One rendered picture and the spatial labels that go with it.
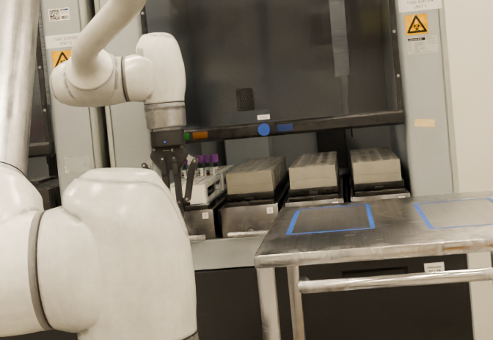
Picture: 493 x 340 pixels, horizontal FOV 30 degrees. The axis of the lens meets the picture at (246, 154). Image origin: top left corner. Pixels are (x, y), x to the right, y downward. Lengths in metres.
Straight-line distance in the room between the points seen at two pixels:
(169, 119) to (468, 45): 1.60
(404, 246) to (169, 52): 0.85
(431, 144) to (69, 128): 0.88
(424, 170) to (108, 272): 1.24
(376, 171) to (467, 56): 1.22
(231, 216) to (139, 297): 1.05
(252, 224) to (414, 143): 0.43
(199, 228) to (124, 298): 1.05
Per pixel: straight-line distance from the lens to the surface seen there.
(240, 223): 2.16
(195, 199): 2.20
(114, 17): 1.78
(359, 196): 2.14
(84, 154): 2.30
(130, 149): 2.28
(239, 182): 2.22
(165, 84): 1.99
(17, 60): 1.38
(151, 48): 2.00
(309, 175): 2.21
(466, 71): 3.35
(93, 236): 1.13
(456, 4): 3.36
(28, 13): 1.44
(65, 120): 2.31
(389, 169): 2.21
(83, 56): 1.91
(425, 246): 1.35
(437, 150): 2.23
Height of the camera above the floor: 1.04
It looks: 3 degrees down
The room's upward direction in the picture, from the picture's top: 5 degrees counter-clockwise
